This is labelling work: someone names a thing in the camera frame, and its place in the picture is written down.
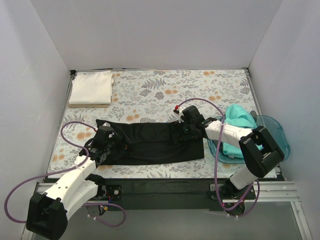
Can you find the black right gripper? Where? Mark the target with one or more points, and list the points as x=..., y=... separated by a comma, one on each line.
x=178, y=132

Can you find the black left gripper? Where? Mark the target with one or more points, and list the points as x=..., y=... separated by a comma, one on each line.
x=120, y=144

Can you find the black t-shirt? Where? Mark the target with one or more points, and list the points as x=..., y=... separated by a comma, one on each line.
x=154, y=143

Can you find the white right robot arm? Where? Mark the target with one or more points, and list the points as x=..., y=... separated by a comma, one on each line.
x=258, y=140

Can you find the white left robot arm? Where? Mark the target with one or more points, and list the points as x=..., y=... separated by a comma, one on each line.
x=50, y=211

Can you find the teal t-shirt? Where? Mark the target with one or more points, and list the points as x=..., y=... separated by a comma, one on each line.
x=237, y=116

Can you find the floral patterned table mat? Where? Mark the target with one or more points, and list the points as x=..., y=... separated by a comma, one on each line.
x=148, y=96

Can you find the brown cardboard board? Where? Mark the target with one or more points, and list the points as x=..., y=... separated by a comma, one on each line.
x=87, y=105

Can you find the folded white t-shirt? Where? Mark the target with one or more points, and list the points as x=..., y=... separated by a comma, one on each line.
x=92, y=88

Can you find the teal plastic basket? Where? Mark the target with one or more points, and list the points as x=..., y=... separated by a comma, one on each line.
x=274, y=128

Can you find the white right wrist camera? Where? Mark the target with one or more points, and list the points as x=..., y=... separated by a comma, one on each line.
x=178, y=110

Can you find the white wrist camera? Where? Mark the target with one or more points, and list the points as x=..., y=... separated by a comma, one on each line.
x=178, y=110
x=106, y=124

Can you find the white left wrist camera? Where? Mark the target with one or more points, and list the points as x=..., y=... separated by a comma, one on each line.
x=106, y=124

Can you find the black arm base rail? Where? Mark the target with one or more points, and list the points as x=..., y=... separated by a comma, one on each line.
x=163, y=193

